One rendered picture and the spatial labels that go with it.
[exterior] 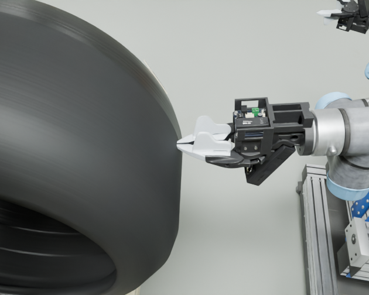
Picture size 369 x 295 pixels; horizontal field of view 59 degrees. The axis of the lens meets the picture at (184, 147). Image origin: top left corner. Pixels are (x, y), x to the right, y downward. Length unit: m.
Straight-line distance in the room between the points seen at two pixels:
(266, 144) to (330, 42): 3.08
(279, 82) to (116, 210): 2.54
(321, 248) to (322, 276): 0.13
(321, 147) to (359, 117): 0.07
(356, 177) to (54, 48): 0.50
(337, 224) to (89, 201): 1.53
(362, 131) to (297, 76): 2.44
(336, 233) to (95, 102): 1.52
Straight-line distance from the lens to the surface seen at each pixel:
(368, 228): 1.27
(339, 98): 0.73
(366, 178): 0.62
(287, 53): 3.25
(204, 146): 0.52
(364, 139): 0.55
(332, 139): 0.53
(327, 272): 1.64
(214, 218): 1.91
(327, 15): 1.48
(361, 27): 1.53
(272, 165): 0.57
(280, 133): 0.53
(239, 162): 0.52
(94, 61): 0.46
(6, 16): 0.49
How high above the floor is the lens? 1.65
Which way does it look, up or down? 48 degrees down
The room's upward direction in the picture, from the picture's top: straight up
